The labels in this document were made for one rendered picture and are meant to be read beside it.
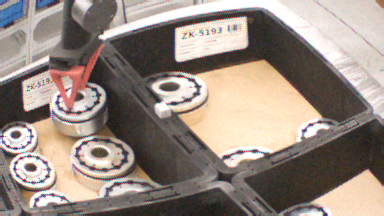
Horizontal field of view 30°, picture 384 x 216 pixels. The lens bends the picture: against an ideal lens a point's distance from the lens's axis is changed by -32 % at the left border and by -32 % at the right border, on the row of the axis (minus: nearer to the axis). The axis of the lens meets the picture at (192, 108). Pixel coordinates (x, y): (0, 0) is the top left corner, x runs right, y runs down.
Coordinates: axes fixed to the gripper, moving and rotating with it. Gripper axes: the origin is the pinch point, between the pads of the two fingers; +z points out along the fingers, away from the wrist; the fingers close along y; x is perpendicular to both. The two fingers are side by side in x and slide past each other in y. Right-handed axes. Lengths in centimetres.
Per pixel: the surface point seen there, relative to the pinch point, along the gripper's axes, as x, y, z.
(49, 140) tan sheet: 4.8, -3.7, 7.2
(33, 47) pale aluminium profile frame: 100, 150, 79
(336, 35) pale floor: -12, 226, 93
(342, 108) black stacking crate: -39.4, 11.7, 1.9
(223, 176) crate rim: -26.8, -15.4, -2.5
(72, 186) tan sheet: -4.1, -13.8, 7.1
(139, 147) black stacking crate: -12.2, -3.5, 3.9
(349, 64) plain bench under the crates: -36, 63, 21
